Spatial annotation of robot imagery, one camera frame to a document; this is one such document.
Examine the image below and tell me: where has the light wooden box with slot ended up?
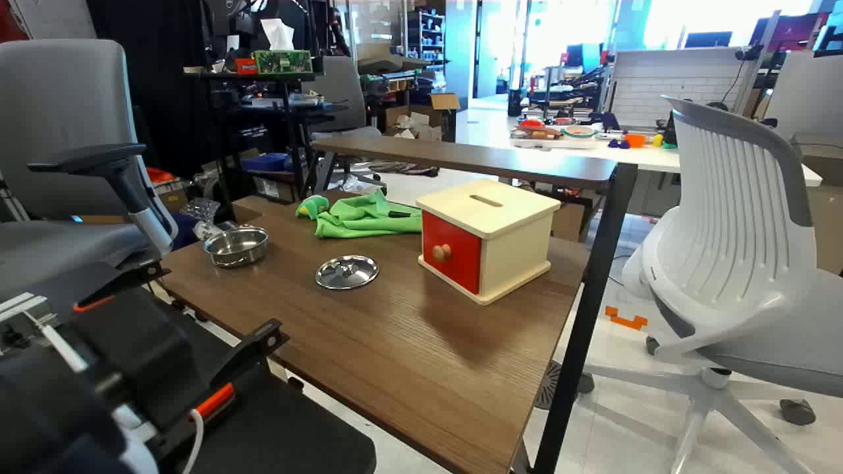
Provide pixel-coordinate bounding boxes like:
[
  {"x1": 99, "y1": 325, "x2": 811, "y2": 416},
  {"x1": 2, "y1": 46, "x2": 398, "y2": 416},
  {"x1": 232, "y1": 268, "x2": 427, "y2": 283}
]
[{"x1": 414, "y1": 179, "x2": 564, "y2": 308}]

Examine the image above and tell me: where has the green tissue box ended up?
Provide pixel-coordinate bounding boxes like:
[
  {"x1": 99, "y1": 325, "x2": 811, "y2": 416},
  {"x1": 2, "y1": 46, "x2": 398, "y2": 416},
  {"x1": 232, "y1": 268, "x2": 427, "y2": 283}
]
[{"x1": 251, "y1": 15, "x2": 315, "y2": 76}]

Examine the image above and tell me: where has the black clamp with orange handle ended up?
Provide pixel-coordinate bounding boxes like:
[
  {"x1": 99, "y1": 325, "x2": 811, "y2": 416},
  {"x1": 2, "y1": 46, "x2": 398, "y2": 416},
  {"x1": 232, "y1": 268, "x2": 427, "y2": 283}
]
[
  {"x1": 68, "y1": 258, "x2": 171, "y2": 317},
  {"x1": 168, "y1": 320, "x2": 292, "y2": 443}
]

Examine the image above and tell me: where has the white pegboard panel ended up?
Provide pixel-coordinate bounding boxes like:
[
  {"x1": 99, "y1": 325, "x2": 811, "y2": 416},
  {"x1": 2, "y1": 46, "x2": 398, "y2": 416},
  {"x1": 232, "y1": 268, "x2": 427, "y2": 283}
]
[{"x1": 607, "y1": 47, "x2": 759, "y2": 133}]

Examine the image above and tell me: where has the green cloth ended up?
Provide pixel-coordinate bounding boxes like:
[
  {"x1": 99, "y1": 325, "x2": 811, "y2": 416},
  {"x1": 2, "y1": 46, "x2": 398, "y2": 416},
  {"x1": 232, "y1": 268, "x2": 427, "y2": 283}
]
[{"x1": 292, "y1": 189, "x2": 427, "y2": 242}]

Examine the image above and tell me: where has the red orange toy pile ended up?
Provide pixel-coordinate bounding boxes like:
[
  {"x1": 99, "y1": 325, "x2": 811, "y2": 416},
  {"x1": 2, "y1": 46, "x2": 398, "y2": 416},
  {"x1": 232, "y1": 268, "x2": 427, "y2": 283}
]
[{"x1": 516, "y1": 115, "x2": 564, "y2": 143}]

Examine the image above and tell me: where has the orange floor tape marker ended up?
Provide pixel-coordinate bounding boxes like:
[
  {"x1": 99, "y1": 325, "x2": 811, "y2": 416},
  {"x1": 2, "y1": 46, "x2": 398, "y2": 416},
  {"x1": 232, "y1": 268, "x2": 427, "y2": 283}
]
[{"x1": 604, "y1": 304, "x2": 650, "y2": 335}]

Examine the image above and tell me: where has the cardboard box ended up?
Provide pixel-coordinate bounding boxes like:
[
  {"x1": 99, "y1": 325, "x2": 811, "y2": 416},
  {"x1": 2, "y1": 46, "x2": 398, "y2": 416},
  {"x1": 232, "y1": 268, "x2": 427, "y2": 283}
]
[{"x1": 427, "y1": 90, "x2": 463, "y2": 115}]

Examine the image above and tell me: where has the white desk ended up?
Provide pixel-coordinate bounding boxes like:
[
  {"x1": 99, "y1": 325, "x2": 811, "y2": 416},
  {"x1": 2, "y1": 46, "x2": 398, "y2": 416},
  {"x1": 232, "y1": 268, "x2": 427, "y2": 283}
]
[{"x1": 512, "y1": 122, "x2": 824, "y2": 193}]

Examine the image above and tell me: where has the gray office chair with armrest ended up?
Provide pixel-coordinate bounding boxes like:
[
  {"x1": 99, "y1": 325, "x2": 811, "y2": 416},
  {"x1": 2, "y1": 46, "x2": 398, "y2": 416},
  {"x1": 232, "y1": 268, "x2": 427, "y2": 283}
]
[{"x1": 0, "y1": 38, "x2": 182, "y2": 306}]

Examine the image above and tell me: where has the white ribbed office chair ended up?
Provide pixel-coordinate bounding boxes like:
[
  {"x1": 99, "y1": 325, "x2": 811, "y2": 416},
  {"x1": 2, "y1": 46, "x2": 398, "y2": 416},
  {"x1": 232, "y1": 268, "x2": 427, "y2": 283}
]
[{"x1": 576, "y1": 96, "x2": 843, "y2": 474}]

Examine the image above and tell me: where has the small steel pot with handles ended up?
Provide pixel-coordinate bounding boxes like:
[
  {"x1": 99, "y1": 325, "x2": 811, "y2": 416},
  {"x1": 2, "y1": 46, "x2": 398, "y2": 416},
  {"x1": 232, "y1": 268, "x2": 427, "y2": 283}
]
[{"x1": 198, "y1": 221, "x2": 272, "y2": 272}]

